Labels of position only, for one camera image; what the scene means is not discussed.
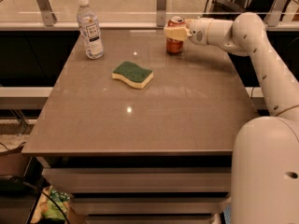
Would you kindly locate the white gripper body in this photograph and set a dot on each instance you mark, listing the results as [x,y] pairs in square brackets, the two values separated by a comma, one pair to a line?
[201,32]

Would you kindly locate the red coke can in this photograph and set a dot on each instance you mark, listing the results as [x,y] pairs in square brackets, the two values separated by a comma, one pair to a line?
[174,46]

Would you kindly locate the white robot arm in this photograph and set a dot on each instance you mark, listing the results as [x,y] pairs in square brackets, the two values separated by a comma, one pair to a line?
[265,160]

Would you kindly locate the green and yellow sponge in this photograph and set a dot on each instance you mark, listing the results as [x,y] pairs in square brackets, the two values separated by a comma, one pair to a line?
[133,75]

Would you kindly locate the clear water bottle white cap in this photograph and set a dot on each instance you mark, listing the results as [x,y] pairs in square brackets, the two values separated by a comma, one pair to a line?
[89,30]

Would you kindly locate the grey drawer cabinet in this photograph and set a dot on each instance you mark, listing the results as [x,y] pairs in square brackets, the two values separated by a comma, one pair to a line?
[161,154]

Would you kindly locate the green snack bag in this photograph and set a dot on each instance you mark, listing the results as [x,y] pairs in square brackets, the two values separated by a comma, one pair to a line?
[52,207]

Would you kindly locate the middle metal railing post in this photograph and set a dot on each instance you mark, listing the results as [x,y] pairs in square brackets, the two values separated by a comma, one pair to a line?
[160,12]

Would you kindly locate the metal railing post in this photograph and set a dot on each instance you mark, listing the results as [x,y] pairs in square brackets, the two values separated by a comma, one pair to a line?
[160,12]
[273,16]
[47,14]

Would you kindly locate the right metal railing post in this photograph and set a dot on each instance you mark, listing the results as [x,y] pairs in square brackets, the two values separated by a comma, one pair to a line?
[273,16]

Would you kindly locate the left metal railing post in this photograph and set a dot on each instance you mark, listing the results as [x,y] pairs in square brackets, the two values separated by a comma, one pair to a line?
[47,14]

